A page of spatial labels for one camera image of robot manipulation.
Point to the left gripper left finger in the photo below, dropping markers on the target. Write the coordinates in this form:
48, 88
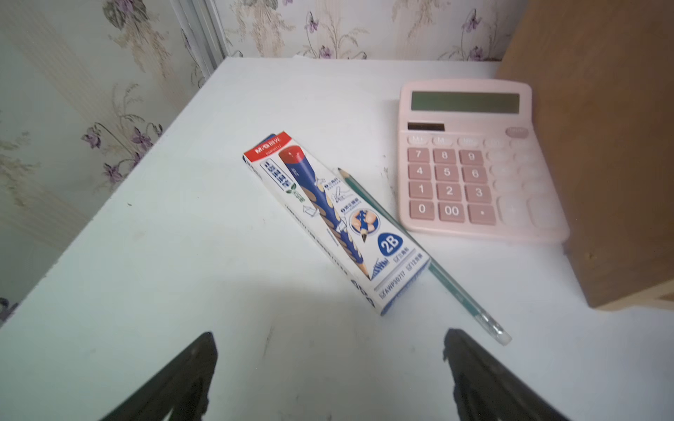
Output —
177, 392

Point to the pencil box 2B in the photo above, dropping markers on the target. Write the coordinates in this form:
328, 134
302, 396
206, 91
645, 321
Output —
377, 257

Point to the wooden shelf organizer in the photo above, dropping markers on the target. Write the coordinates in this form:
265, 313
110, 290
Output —
602, 77

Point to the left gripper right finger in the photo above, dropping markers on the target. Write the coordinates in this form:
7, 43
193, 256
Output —
485, 389

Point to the pink calculator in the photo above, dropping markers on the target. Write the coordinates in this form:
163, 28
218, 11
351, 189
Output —
470, 164

